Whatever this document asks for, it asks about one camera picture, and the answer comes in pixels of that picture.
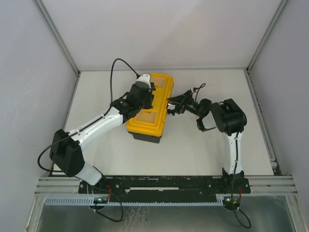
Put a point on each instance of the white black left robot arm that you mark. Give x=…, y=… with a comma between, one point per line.
x=68, y=147

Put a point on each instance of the grey cable duct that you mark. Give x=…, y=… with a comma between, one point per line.
x=99, y=201

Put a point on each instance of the yellow black plastic toolbox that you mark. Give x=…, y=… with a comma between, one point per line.
x=148, y=124

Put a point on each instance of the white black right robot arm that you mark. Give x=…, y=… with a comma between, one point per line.
x=225, y=116

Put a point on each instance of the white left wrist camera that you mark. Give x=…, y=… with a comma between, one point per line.
x=145, y=80

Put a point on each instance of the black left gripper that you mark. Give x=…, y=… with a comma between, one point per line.
x=149, y=97

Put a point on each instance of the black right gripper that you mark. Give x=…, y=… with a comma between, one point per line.
x=181, y=103

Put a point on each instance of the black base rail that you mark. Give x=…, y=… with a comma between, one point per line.
x=210, y=184

